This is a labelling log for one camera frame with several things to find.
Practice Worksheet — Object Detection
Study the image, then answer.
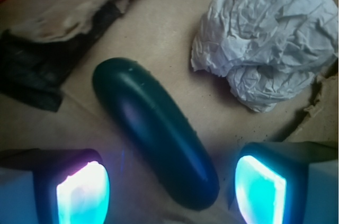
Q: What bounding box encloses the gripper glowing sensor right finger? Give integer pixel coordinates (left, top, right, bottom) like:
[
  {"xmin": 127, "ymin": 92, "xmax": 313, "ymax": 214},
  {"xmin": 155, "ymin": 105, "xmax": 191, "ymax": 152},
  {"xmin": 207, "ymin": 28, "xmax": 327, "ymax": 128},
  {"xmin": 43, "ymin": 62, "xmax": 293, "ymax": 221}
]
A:
[{"xmin": 234, "ymin": 142, "xmax": 338, "ymax": 223}]

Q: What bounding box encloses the crumpled white paper ball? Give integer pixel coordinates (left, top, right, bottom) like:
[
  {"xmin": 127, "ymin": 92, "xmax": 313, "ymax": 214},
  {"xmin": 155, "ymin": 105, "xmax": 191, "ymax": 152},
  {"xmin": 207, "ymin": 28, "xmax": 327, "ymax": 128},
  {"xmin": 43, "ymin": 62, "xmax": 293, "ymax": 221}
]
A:
[{"xmin": 191, "ymin": 0, "xmax": 338, "ymax": 112}]

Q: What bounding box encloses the brown paper bag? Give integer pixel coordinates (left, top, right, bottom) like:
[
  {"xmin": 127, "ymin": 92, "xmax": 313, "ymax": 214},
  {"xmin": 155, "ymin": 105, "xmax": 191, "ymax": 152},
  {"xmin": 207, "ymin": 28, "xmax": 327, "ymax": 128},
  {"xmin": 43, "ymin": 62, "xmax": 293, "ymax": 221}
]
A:
[{"xmin": 0, "ymin": 0, "xmax": 339, "ymax": 224}]

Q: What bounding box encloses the dark green plastic pickle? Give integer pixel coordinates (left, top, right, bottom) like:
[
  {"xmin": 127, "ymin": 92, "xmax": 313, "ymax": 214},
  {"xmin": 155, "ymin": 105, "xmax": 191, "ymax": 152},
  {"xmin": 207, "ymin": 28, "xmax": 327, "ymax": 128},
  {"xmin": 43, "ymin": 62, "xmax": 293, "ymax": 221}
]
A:
[{"xmin": 92, "ymin": 58, "xmax": 220, "ymax": 211}]

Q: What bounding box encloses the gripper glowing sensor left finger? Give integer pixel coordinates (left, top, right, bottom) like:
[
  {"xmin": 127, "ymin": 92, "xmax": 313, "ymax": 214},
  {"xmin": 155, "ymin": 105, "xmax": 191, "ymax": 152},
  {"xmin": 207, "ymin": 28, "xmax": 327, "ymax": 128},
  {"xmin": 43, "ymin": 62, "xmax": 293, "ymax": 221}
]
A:
[{"xmin": 1, "ymin": 149, "xmax": 110, "ymax": 223}]

